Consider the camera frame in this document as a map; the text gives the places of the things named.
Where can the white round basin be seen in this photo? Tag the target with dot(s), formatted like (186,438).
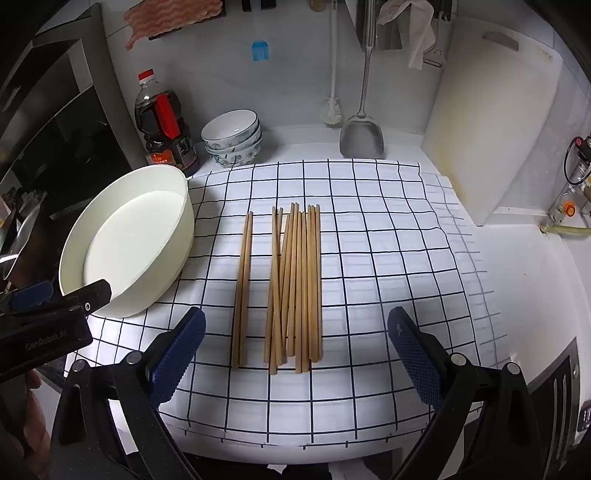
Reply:
(138,230)

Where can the blue floral ceramic bowl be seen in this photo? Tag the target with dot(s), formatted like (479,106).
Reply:
(251,143)
(231,127)
(235,159)

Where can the white dish brush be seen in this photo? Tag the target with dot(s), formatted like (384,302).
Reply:
(332,110)

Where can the gas valve with orange knob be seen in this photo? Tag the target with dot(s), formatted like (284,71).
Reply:
(569,208)

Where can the black appliance with vents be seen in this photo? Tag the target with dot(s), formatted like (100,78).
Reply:
(561,397)

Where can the black integrated stove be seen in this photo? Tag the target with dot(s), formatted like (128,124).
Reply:
(60,115)

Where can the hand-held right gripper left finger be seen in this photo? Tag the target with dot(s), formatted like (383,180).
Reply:
(182,355)

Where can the dark soy sauce bottle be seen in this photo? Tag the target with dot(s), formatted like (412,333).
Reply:
(159,120)

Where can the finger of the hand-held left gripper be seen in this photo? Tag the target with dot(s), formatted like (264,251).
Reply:
(30,294)
(94,293)

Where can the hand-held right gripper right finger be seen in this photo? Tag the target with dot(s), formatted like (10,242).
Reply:
(413,357)

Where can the red striped towel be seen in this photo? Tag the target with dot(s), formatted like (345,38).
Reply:
(171,16)

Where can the pile of wooden chopsticks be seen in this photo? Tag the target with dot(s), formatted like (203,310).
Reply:
(300,277)

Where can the white cutting board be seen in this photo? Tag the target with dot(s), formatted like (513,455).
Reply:
(489,129)

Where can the person's left hand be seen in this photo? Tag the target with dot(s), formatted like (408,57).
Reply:
(34,415)

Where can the white checked cloth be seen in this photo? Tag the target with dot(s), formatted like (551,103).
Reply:
(369,277)

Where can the pale pink cloth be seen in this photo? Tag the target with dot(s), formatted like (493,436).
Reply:
(420,32)

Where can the steel spatula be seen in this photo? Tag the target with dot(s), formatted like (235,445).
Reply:
(362,136)

